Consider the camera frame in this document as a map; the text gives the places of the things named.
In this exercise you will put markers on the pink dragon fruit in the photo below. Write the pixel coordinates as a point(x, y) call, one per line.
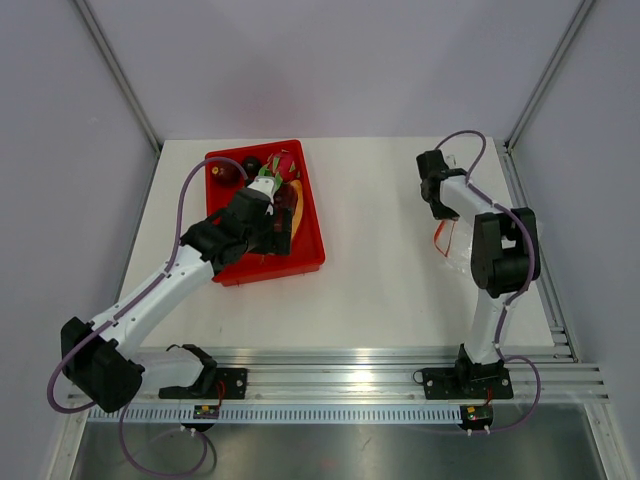
point(282, 166)

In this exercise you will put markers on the aluminium mounting rail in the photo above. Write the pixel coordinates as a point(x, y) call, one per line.
point(388, 375)

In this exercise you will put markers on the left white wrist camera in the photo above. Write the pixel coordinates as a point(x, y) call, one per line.
point(266, 185)

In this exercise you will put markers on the aluminium corner post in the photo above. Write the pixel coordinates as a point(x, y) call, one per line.
point(100, 40)
point(551, 68)

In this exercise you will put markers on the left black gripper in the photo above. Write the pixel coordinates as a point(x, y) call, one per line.
point(276, 242)

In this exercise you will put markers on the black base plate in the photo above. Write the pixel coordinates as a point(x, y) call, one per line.
point(445, 384)
point(227, 382)

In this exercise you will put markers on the left small circuit board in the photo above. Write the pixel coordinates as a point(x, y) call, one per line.
point(206, 412)

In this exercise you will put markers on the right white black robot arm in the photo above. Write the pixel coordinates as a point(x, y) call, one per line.
point(504, 262)

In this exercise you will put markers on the white slotted cable duct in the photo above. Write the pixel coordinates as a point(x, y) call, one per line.
point(289, 414)

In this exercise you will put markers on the red plastic tray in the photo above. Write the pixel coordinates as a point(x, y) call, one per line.
point(307, 249)

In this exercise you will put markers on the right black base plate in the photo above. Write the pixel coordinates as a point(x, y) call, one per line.
point(445, 384)

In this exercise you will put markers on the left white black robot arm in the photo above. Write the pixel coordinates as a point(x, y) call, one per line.
point(101, 357)

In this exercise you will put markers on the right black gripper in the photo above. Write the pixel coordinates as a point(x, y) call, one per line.
point(444, 213)

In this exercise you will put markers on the small circuit board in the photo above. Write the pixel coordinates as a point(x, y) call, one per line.
point(206, 412)
point(478, 413)

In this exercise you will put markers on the right small circuit board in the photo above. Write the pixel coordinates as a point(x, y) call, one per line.
point(478, 413)

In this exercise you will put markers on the right aluminium corner post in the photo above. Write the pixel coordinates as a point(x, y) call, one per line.
point(551, 68)

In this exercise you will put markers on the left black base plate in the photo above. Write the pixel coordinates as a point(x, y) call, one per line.
point(227, 382)

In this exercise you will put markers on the clear orange zip top bag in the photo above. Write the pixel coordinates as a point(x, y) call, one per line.
point(452, 240)

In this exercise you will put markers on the red apple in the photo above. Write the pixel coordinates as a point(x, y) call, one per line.
point(224, 174)

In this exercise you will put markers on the dark plum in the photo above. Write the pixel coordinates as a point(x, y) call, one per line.
point(251, 165)

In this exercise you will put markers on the left aluminium corner post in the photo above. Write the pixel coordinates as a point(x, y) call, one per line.
point(100, 40)

